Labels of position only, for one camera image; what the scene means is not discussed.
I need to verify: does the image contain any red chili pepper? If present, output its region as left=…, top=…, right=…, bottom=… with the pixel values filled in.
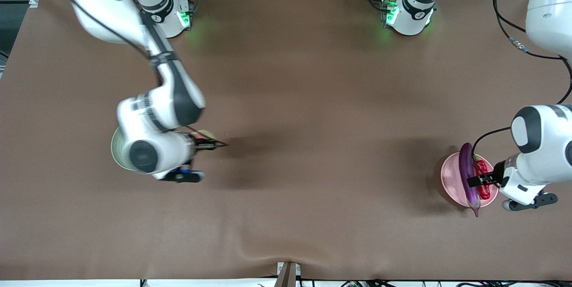
left=473, top=155, right=492, bottom=201

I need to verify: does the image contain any purple long eggplant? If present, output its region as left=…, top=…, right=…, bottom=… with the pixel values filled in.
left=459, top=142, right=482, bottom=218

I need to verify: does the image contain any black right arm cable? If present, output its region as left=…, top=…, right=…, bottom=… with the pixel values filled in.
left=67, top=0, right=155, bottom=62

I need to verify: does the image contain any pink round plate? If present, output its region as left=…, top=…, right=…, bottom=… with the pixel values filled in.
left=441, top=152, right=499, bottom=209

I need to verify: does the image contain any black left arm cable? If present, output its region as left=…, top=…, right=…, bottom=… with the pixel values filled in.
left=471, top=0, right=572, bottom=156

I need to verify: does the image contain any metal table edge bracket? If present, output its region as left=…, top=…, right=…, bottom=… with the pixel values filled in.
left=276, top=262, right=301, bottom=287

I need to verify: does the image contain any brown tablecloth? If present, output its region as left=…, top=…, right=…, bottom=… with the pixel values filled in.
left=0, top=0, right=572, bottom=281

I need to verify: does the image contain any pale green round plate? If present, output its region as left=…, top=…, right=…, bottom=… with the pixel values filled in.
left=110, top=126, right=135, bottom=172

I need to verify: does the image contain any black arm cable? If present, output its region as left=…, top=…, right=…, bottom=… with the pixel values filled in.
left=471, top=0, right=572, bottom=156
left=67, top=0, right=155, bottom=62

